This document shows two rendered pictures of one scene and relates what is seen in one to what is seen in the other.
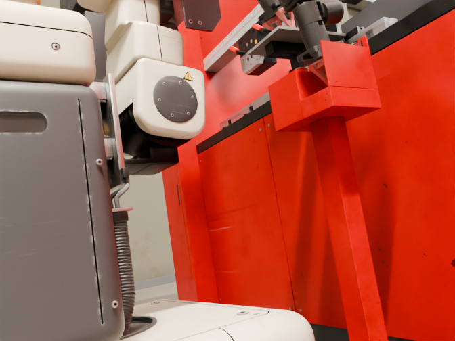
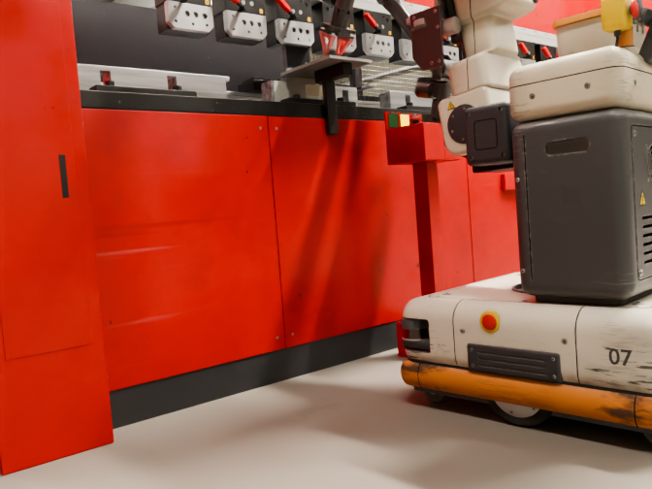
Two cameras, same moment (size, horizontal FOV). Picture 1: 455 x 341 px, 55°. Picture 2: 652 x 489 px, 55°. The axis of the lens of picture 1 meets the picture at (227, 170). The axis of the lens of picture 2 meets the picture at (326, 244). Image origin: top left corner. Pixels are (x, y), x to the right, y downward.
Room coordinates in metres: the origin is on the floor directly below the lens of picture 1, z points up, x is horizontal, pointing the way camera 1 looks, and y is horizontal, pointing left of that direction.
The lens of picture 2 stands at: (1.76, 1.80, 0.53)
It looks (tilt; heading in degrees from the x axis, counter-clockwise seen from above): 3 degrees down; 260
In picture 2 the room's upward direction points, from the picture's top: 4 degrees counter-clockwise
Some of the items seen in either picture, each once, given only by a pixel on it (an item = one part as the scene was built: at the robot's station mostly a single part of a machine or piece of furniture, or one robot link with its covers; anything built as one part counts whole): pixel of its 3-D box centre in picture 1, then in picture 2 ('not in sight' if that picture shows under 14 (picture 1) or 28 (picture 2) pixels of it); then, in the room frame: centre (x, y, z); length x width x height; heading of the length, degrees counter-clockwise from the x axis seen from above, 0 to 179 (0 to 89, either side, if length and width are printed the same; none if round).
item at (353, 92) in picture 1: (319, 84); (422, 136); (1.03, -0.25, 0.75); 0.20 x 0.16 x 0.18; 33
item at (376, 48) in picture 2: not in sight; (372, 36); (1.09, -0.59, 1.18); 0.15 x 0.09 x 0.17; 29
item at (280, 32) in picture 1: (296, 44); (325, 68); (1.34, -0.28, 1.00); 0.26 x 0.18 x 0.01; 119
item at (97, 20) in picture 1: (88, 64); not in sight; (2.20, 0.64, 1.42); 0.45 x 0.12 x 0.36; 34
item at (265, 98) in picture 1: (251, 117); (152, 88); (1.89, -0.14, 0.92); 0.50 x 0.06 x 0.10; 29
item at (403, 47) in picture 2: not in sight; (407, 42); (0.91, -0.69, 1.18); 0.15 x 0.09 x 0.17; 29
